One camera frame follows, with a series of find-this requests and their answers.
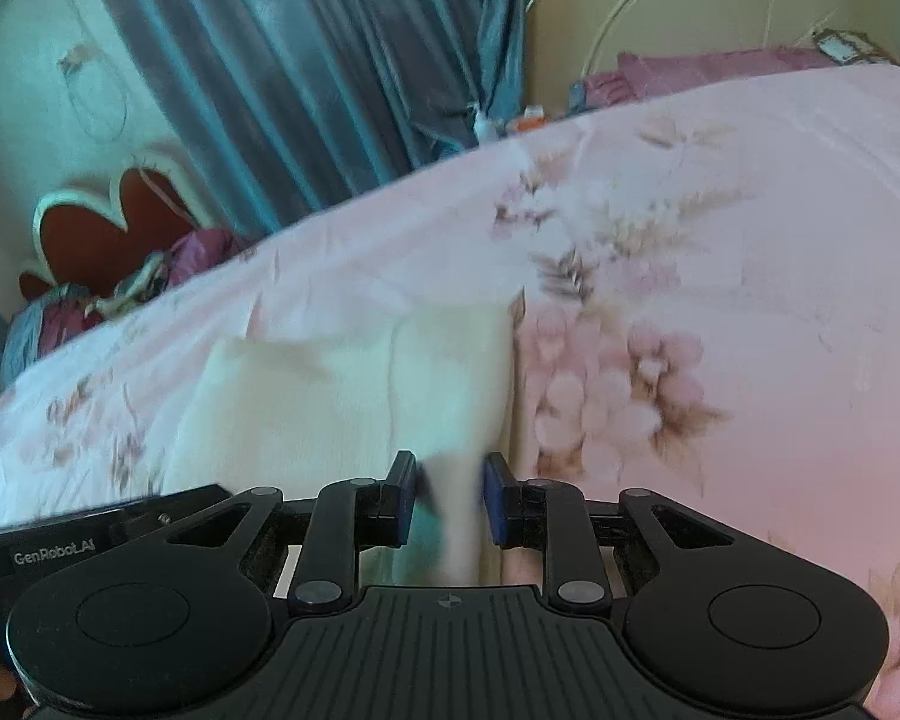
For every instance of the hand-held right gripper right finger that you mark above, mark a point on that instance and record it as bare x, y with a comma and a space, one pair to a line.
496, 499

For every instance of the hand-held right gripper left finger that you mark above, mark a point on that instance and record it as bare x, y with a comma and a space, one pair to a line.
405, 499

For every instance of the white knitted sweater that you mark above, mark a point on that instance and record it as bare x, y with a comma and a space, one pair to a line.
345, 420

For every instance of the pink floral blanket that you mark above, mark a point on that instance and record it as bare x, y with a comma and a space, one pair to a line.
645, 277

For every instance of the purple crumpled cloth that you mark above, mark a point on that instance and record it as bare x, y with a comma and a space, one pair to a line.
120, 285

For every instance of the red heart-shaped headboard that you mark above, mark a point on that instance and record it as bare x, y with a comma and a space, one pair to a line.
112, 229

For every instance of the small white bottle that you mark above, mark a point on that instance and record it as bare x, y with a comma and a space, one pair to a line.
484, 124

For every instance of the small orange packet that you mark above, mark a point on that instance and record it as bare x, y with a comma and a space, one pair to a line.
529, 120

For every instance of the blue curtain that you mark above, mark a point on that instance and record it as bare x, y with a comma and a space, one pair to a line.
307, 52

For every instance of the purple bedding pile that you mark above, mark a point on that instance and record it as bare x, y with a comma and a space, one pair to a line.
690, 71

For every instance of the cream round headboard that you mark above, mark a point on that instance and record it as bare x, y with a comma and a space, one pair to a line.
705, 7

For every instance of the small patterned frame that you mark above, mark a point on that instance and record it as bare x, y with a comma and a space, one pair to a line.
840, 45

